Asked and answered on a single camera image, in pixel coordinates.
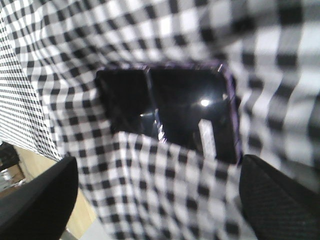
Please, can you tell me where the black smartphone with white label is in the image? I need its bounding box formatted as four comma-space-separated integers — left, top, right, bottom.
94, 61, 242, 164

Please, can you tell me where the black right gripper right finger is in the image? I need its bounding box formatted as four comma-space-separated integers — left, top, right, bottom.
239, 154, 320, 240

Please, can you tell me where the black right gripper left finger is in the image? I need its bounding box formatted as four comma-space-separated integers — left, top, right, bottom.
0, 157, 79, 240

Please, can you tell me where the black white checkered bed sheet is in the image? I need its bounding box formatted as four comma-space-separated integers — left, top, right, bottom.
0, 0, 320, 240

